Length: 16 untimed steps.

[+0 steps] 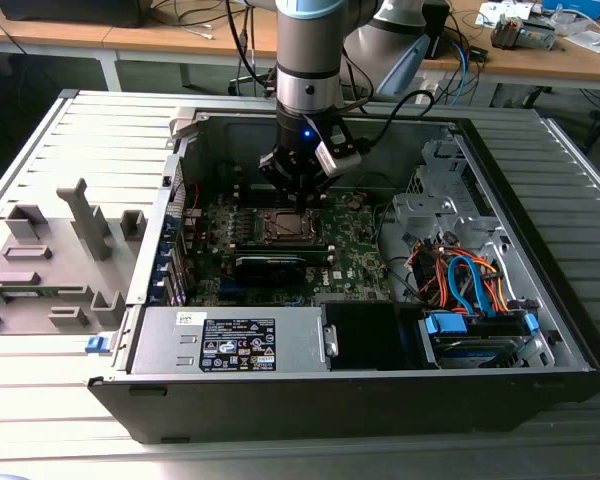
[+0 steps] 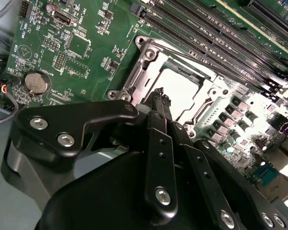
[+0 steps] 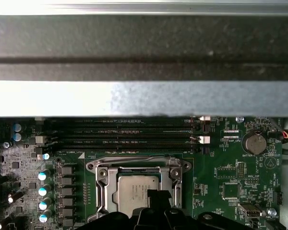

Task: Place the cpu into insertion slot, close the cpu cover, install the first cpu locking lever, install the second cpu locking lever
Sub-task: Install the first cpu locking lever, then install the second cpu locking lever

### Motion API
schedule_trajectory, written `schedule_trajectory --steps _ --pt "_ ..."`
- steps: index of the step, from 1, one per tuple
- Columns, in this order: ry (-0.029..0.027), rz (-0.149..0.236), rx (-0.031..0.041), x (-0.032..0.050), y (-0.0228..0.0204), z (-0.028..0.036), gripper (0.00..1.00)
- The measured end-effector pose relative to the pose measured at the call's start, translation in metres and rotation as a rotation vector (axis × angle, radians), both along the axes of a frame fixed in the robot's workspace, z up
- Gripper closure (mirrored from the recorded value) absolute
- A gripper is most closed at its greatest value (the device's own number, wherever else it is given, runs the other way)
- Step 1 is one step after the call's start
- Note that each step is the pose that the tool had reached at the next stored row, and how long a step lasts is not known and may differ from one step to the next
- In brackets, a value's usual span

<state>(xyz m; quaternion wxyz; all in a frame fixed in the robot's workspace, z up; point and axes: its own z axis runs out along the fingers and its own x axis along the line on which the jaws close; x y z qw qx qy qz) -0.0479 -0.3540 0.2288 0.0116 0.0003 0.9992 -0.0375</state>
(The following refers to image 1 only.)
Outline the wire locking lever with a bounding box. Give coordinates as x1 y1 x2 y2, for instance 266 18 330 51
309 207 326 241
272 212 306 239

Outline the silver-topped CPU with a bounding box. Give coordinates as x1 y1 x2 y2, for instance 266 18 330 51
274 213 307 237

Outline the metal socket cover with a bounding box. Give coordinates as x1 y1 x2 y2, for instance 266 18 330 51
263 207 322 244

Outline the CPU socket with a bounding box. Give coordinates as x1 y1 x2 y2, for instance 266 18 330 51
262 207 324 245

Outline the copper CPU cooler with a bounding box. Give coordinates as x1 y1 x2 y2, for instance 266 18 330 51
490 14 525 51

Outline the green motherboard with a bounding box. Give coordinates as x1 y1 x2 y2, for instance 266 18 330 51
187 192 396 309

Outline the black graphics card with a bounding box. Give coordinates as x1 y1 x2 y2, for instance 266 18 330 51
232 254 309 290

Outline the metal drive cage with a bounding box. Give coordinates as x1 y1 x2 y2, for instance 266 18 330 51
392 139 501 237

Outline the black plastic shroud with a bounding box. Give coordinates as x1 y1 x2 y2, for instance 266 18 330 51
324 302 422 372

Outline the black upright box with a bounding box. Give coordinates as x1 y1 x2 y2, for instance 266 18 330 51
422 0 452 61

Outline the grey power supply unit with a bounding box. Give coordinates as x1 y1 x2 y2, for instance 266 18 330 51
129 305 331 376

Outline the hard disk in blue carrier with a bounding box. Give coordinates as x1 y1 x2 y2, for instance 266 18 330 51
419 308 542 370

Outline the wooden desk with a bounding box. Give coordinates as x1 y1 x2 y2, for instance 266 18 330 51
0 0 279 57
419 0 600 85

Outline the grey parts rack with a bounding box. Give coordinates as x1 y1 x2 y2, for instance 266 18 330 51
0 177 149 337

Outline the black open PC case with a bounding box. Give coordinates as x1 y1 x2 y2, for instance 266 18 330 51
87 102 600 446

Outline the black flat box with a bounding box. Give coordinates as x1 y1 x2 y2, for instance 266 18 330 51
0 0 147 29

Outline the grey metal device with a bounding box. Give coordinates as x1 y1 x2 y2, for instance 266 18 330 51
522 17 562 51

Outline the blue cardboard box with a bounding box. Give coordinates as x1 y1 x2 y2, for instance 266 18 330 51
542 0 600 21

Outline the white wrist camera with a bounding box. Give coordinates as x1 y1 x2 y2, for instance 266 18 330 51
312 141 364 178

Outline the black camera cable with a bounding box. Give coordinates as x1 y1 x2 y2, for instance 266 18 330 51
359 89 436 151

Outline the blue hanging cable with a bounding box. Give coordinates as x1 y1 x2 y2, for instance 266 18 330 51
452 42 482 107

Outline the blue flat wire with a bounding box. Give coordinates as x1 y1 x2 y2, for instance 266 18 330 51
447 253 497 316

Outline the orange wire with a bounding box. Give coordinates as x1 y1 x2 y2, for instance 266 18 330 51
481 258 512 314

